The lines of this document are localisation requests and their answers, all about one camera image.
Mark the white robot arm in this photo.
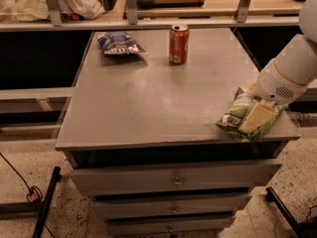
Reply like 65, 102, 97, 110
238, 0, 317, 134

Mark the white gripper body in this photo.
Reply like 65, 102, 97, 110
256, 59, 308, 104

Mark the black floor bar left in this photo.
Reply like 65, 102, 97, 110
32, 167, 62, 238

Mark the white cloth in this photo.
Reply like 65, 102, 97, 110
0, 0, 105, 22

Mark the red coke can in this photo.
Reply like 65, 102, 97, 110
169, 24, 189, 64

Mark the grey drawer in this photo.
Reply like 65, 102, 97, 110
91, 192, 252, 219
106, 214, 235, 236
70, 159, 281, 196

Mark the green jalapeno chip bag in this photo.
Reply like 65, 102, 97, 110
216, 87, 288, 142

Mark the grey metal railing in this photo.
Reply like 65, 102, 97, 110
0, 0, 302, 32

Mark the middle grey drawer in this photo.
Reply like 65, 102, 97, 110
91, 192, 252, 219

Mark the top grey drawer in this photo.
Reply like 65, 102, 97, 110
70, 159, 281, 196

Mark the black cable with orange plug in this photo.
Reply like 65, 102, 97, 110
0, 152, 57, 238

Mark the bottom grey drawer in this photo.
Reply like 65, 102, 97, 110
106, 214, 235, 236

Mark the black floor bar right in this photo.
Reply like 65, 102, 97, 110
265, 186, 317, 238

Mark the grey drawer cabinet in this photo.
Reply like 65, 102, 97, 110
55, 28, 299, 225

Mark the black floor bar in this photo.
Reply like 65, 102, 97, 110
32, 167, 62, 238
265, 186, 317, 238

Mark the blue chip bag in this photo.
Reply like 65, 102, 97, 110
97, 31, 146, 56

